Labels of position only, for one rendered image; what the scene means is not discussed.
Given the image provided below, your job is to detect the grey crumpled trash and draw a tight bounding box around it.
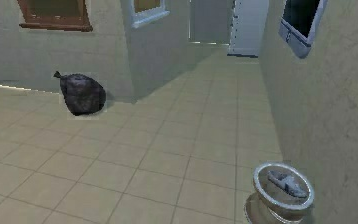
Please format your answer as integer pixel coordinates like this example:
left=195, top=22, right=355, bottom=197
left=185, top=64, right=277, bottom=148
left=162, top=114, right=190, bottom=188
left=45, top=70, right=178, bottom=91
left=266, top=170, right=309, bottom=199

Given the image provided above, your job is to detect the black garbage bag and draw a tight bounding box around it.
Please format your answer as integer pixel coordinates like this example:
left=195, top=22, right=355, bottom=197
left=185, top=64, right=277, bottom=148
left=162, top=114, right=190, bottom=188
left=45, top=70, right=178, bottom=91
left=52, top=70, right=107, bottom=117

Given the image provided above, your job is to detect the brown framed picture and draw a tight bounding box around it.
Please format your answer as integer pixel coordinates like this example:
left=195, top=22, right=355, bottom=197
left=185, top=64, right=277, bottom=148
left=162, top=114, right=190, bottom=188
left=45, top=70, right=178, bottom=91
left=16, top=0, right=94, bottom=33

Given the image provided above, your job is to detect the white framed window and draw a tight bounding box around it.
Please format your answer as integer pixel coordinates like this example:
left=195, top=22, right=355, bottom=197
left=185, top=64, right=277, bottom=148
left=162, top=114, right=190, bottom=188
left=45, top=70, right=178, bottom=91
left=278, top=0, right=329, bottom=60

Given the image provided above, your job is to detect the silver round bin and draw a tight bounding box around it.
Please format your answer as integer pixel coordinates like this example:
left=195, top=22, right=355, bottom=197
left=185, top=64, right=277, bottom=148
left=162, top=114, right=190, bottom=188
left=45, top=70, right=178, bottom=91
left=244, top=161, right=316, bottom=224

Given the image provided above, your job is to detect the white framed picture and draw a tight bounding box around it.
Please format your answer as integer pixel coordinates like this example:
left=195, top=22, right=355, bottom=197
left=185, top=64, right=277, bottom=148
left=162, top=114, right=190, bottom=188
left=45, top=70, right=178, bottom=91
left=130, top=0, right=171, bottom=29

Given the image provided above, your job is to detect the white room door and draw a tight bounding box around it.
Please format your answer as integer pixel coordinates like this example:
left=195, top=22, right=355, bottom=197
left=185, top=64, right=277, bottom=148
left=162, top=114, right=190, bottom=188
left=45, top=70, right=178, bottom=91
left=227, top=0, right=270, bottom=58

